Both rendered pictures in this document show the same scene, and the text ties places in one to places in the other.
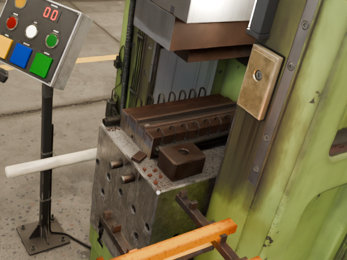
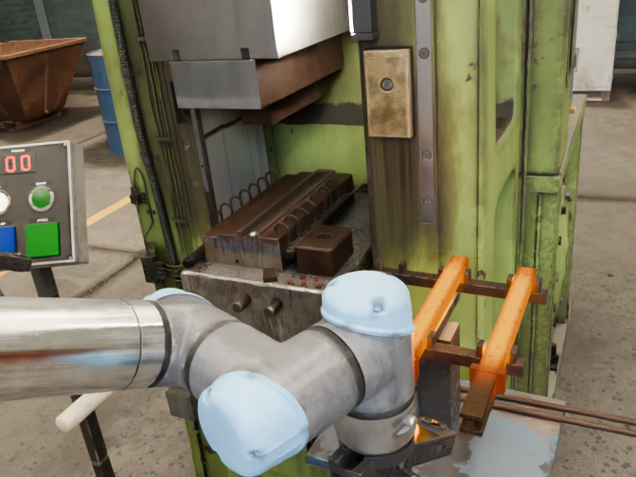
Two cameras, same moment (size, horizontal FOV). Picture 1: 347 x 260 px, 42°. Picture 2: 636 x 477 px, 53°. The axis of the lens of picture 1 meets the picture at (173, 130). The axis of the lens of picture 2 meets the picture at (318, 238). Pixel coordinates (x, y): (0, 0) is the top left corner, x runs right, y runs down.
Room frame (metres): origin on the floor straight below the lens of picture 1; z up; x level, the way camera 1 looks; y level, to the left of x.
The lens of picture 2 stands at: (-0.05, 0.47, 1.55)
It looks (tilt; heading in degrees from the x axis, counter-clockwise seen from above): 24 degrees down; 337
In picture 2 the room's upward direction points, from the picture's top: 6 degrees counter-clockwise
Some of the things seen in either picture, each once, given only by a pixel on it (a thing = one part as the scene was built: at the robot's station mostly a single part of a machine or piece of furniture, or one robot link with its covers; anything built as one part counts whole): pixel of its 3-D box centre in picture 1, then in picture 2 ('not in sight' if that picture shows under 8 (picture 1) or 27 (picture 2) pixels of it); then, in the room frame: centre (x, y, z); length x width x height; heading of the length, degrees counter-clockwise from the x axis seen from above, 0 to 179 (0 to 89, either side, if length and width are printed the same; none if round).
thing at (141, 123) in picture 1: (195, 114); (291, 200); (1.31, -0.06, 0.99); 0.42 x 0.05 x 0.01; 129
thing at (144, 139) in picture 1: (189, 120); (284, 213); (1.33, -0.05, 0.96); 0.42 x 0.20 x 0.09; 129
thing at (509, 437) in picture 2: not in sight; (439, 431); (0.71, -0.06, 0.73); 0.40 x 0.30 x 0.02; 38
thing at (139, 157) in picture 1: (139, 157); (270, 274); (1.11, 0.09, 0.92); 0.04 x 0.03 x 0.01; 157
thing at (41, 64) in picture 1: (42, 65); (44, 239); (1.42, 0.50, 1.01); 0.07 x 0.05 x 0.07; 64
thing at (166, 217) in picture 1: (186, 189); (316, 307); (1.30, -0.09, 0.69); 0.56 x 0.38 x 0.45; 129
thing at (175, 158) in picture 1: (182, 161); (326, 250); (1.10, -0.04, 0.95); 0.12 x 0.08 x 0.06; 129
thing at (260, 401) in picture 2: not in sight; (267, 391); (0.35, 0.35, 1.23); 0.11 x 0.11 x 0.08; 18
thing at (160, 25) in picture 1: (211, 18); (265, 64); (1.33, -0.05, 1.32); 0.42 x 0.20 x 0.10; 129
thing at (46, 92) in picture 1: (45, 147); (74, 378); (1.58, 0.53, 0.54); 0.04 x 0.04 x 1.08; 39
